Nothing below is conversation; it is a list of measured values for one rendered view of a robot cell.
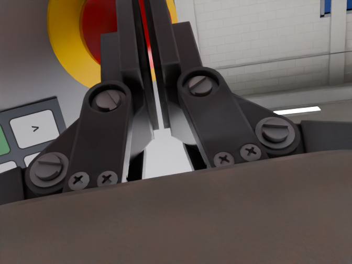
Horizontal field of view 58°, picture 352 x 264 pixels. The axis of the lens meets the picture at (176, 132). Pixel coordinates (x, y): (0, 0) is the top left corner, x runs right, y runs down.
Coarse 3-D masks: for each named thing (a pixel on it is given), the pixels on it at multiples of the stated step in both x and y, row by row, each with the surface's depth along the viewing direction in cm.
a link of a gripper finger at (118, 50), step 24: (120, 0) 10; (120, 24) 9; (120, 48) 9; (144, 48) 9; (120, 72) 8; (144, 72) 8; (144, 96) 9; (144, 120) 9; (72, 144) 8; (144, 144) 9; (48, 168) 7; (48, 192) 7
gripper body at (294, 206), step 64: (128, 192) 6; (192, 192) 5; (256, 192) 5; (320, 192) 5; (0, 256) 5; (64, 256) 5; (128, 256) 5; (192, 256) 5; (256, 256) 5; (320, 256) 5
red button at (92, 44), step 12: (96, 0) 12; (108, 0) 12; (84, 12) 12; (96, 12) 12; (108, 12) 12; (144, 12) 12; (84, 24) 12; (96, 24) 12; (108, 24) 12; (144, 24) 12; (84, 36) 12; (96, 36) 12; (96, 48) 12; (96, 60) 13
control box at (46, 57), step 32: (0, 0) 12; (32, 0) 13; (64, 0) 13; (0, 32) 12; (32, 32) 13; (64, 32) 13; (0, 64) 13; (32, 64) 13; (64, 64) 14; (96, 64) 14; (0, 96) 13; (32, 96) 14; (64, 96) 14; (160, 128) 17; (160, 160) 17
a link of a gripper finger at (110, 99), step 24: (96, 96) 8; (120, 96) 8; (96, 120) 8; (120, 120) 7; (96, 144) 7; (120, 144) 7; (72, 168) 7; (96, 168) 7; (120, 168) 7; (144, 168) 9
